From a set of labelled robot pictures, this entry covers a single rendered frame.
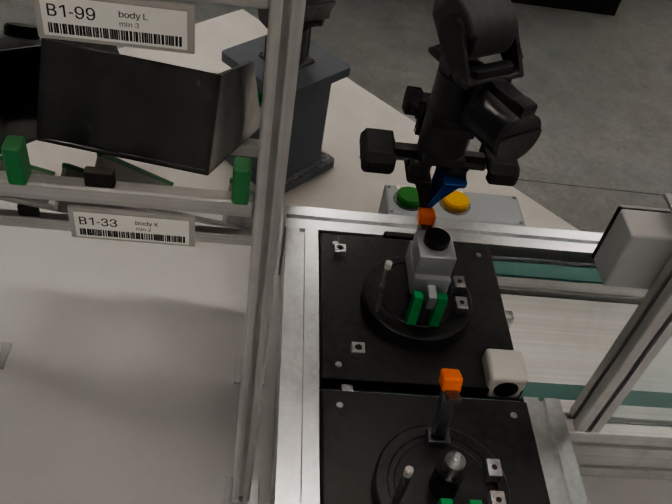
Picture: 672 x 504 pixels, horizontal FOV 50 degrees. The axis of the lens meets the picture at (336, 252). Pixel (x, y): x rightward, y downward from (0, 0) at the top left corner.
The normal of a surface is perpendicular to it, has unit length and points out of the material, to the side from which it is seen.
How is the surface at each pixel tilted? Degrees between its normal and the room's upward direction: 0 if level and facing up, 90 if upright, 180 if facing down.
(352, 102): 0
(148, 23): 90
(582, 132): 0
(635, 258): 90
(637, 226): 0
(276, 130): 90
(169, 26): 90
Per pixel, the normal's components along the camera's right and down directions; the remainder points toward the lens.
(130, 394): 0.14, -0.70
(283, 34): 0.02, 0.71
